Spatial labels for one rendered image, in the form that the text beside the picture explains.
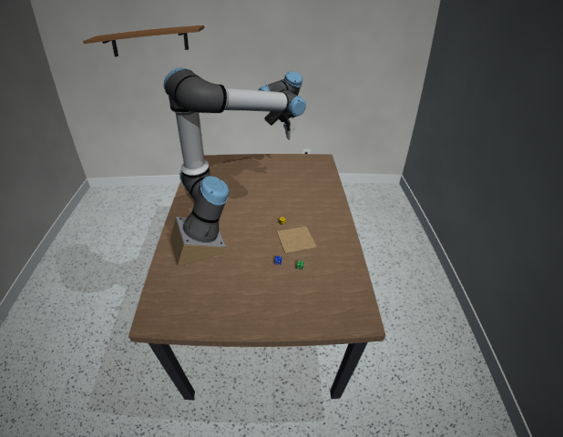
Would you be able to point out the tan flat mat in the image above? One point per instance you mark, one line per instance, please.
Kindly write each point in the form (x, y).
(297, 239)

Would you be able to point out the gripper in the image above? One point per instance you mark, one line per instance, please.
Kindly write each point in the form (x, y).
(287, 125)

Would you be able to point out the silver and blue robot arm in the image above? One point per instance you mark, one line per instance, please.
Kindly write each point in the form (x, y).
(200, 96)

